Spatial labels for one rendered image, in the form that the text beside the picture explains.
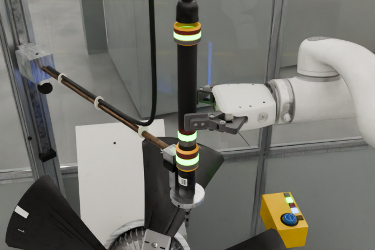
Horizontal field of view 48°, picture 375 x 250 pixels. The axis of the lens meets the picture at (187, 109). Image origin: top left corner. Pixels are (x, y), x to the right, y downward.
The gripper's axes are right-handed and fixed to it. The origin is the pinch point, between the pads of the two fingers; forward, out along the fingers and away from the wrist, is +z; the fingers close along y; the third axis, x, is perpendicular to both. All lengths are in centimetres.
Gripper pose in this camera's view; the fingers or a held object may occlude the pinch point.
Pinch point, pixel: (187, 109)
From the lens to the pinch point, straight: 75.7
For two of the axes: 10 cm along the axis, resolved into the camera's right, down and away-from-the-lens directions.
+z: -9.9, 0.8, -1.3
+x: 0.0, -8.6, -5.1
